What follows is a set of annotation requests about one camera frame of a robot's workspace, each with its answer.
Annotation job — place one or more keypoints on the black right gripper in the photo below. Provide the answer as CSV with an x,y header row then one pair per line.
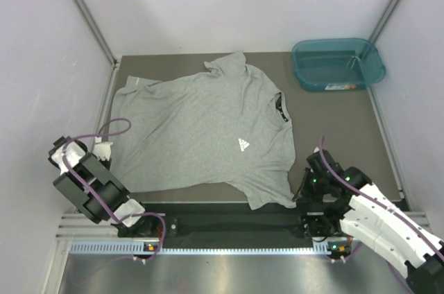
x,y
304,195

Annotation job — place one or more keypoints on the grey adidas t-shirt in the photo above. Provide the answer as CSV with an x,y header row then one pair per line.
x,y
227,124

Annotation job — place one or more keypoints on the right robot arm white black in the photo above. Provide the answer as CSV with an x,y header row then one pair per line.
x,y
354,207

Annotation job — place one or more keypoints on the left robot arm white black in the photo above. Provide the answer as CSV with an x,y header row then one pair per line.
x,y
86,181

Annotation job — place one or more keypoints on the teal plastic bin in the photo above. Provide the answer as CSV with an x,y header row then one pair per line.
x,y
336,64

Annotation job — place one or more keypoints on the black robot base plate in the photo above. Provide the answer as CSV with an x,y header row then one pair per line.
x,y
234,225

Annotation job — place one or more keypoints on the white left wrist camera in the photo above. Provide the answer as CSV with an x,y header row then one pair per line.
x,y
102,150

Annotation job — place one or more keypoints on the right aluminium frame post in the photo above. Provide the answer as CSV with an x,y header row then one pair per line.
x,y
395,1

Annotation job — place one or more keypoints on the aluminium frame post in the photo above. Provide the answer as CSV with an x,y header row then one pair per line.
x,y
395,1
95,31

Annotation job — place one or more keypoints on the aluminium front rail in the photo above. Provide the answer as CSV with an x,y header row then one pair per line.
x,y
78,226

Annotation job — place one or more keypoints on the left aluminium frame post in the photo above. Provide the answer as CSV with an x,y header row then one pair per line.
x,y
95,31

